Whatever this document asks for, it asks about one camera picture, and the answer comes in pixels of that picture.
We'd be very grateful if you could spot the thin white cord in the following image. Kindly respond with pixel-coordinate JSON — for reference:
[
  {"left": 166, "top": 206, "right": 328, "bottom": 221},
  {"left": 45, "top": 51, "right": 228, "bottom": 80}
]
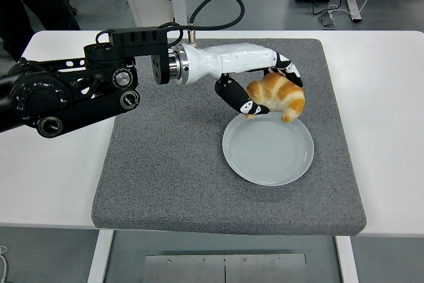
[{"left": 0, "top": 245, "right": 9, "bottom": 283}]

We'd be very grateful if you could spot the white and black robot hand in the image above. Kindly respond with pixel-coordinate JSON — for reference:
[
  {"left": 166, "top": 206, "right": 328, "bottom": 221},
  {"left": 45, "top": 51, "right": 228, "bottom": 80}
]
[{"left": 182, "top": 41, "right": 305, "bottom": 117}]

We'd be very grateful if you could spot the grey metal plate with screws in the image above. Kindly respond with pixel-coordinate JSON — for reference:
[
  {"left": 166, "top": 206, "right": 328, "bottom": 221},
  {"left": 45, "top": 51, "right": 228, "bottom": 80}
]
[{"left": 144, "top": 253, "right": 308, "bottom": 283}]

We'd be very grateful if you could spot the white table leg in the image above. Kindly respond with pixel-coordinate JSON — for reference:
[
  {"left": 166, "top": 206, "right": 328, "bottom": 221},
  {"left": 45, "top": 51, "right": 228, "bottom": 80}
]
[
  {"left": 86, "top": 229, "right": 115, "bottom": 283},
  {"left": 335, "top": 235, "right": 360, "bottom": 283}
]

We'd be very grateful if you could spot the small clear plastic holder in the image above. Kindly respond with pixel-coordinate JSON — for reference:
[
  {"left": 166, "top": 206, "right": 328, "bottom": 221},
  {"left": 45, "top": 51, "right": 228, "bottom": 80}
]
[{"left": 318, "top": 11, "right": 338, "bottom": 28}]

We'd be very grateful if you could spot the light grey round plate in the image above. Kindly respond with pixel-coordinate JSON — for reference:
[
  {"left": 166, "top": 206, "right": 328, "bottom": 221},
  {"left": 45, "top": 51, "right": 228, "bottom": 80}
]
[{"left": 221, "top": 113, "right": 315, "bottom": 187}]

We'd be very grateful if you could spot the grey felt mat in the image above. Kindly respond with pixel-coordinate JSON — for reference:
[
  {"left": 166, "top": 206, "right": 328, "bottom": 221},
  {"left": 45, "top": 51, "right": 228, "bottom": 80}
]
[{"left": 90, "top": 37, "right": 368, "bottom": 237}]

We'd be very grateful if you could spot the golden croissant bread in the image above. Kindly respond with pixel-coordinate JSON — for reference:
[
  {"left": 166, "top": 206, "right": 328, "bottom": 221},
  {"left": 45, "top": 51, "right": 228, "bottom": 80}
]
[{"left": 244, "top": 72, "right": 305, "bottom": 124}]

